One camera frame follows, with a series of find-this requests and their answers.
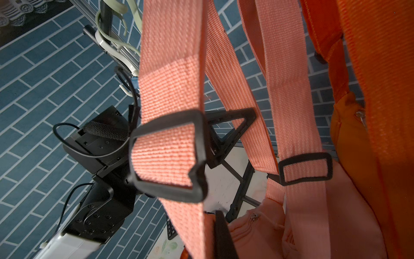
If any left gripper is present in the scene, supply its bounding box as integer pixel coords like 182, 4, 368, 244
64, 105, 141, 179

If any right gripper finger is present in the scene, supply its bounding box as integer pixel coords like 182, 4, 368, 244
214, 210, 239, 259

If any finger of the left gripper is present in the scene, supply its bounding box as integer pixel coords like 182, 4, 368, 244
205, 108, 257, 169

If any pink sling bag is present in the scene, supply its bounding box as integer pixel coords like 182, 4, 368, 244
229, 1, 387, 259
128, 0, 279, 259

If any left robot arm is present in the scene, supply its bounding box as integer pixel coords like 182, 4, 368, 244
37, 105, 256, 259

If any white plastic hook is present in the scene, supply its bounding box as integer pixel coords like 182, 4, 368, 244
83, 25, 139, 77

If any green plastic hook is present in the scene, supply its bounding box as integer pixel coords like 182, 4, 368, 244
95, 9, 141, 56
111, 0, 143, 36

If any rear orange sling bag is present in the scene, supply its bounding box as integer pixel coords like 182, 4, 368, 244
301, 1, 414, 259

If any black clothes rack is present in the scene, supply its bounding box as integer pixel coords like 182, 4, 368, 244
96, 0, 263, 224

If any black calculator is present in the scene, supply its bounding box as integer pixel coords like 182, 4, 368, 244
166, 215, 178, 240

